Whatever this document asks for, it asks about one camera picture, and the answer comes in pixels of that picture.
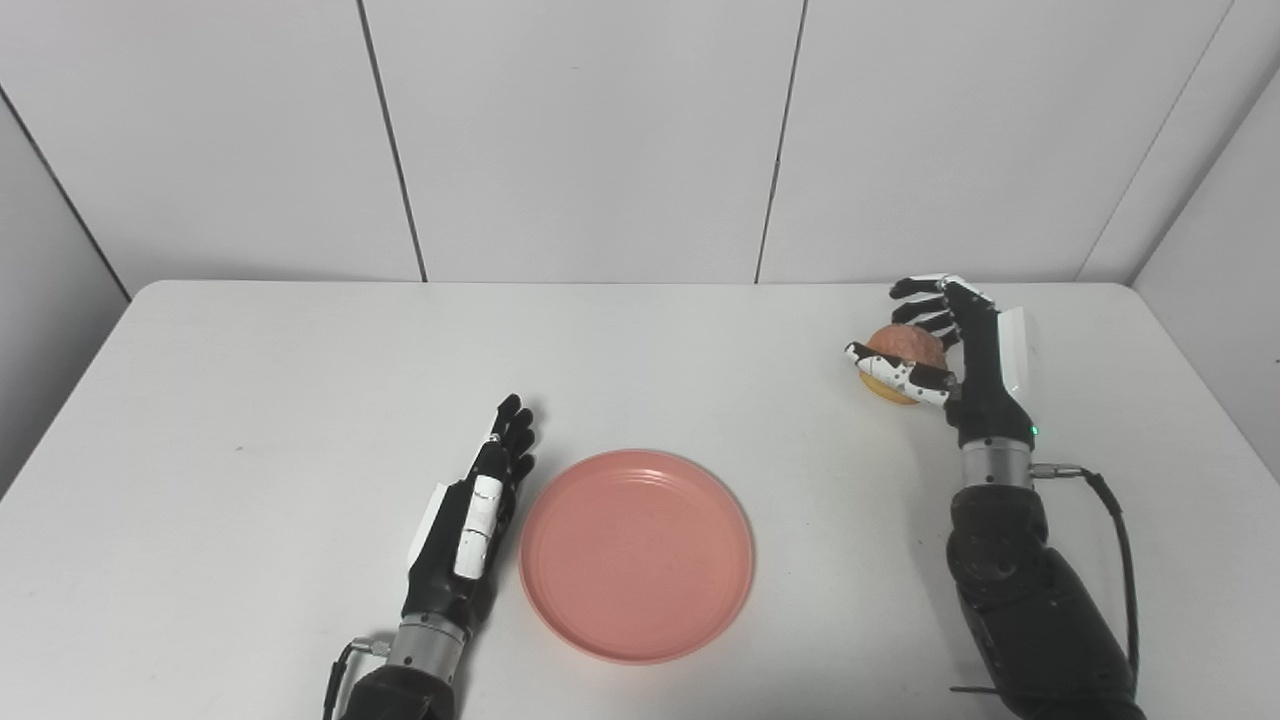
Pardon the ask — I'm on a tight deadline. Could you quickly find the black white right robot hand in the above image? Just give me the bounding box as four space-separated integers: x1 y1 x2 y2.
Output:
844 274 1038 451

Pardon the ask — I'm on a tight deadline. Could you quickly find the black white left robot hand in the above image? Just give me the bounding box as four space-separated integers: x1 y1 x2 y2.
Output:
402 394 537 633

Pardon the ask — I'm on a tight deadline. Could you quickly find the golden cream puff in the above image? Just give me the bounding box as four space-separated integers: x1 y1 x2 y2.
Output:
860 324 948 406

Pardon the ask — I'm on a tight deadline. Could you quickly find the pink round plate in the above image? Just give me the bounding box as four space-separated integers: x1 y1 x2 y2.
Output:
518 449 756 666

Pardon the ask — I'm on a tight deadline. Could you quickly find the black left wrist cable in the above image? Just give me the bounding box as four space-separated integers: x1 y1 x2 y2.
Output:
322 637 393 720

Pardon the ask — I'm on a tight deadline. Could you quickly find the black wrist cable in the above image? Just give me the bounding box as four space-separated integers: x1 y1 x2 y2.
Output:
1032 462 1141 691
322 637 393 720

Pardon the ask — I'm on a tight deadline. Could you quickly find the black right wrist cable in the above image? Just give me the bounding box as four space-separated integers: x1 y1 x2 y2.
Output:
1032 462 1141 691

